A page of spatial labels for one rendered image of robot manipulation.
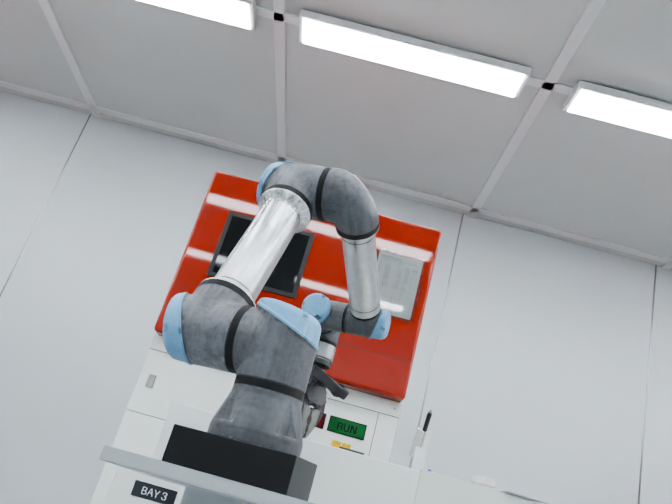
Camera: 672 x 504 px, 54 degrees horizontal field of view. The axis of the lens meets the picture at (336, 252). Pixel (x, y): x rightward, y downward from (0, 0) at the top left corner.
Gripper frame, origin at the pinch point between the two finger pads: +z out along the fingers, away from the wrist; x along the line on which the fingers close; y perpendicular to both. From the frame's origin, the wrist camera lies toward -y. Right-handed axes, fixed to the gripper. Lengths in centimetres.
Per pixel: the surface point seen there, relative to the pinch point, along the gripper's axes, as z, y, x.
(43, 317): -46, 242, -25
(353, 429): -10.7, 15.7, -36.2
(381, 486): 8.5, -31.2, 5.1
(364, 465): 5.3, -28.0, 8.1
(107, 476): 21, 64, 10
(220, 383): -13.3, 47.3, -6.1
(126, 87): -176, 209, 1
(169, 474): 19, -43, 65
